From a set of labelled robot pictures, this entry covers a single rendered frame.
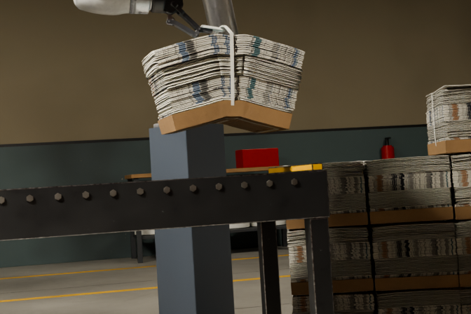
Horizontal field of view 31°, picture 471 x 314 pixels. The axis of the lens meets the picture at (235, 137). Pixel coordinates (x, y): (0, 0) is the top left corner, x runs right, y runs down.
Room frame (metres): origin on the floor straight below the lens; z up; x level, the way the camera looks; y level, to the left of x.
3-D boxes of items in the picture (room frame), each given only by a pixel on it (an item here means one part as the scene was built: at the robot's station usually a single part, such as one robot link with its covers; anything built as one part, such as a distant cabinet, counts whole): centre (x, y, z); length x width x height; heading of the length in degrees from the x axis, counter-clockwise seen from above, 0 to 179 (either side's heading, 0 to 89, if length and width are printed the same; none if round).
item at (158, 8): (2.37, 0.17, 1.31); 0.09 x 0.07 x 0.08; 104
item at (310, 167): (2.42, -0.16, 0.81); 0.43 x 0.03 x 0.02; 13
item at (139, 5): (2.35, 0.24, 1.31); 0.09 x 0.06 x 0.09; 13
